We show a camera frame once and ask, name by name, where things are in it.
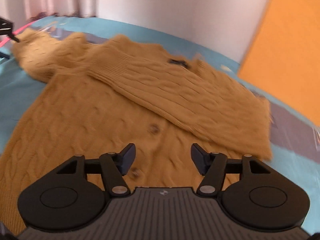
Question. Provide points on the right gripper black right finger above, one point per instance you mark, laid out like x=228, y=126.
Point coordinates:
x=250, y=192

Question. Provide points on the blue grey printed bedsheet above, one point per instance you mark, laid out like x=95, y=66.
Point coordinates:
x=295, y=141

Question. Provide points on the pink mattress edge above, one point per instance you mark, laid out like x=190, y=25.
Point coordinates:
x=18, y=31

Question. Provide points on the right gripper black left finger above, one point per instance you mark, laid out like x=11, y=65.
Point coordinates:
x=77, y=192

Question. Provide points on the orange headboard panel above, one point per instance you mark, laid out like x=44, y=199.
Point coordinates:
x=283, y=59

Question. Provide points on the mustard cable-knit sweater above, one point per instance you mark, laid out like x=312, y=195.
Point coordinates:
x=100, y=97

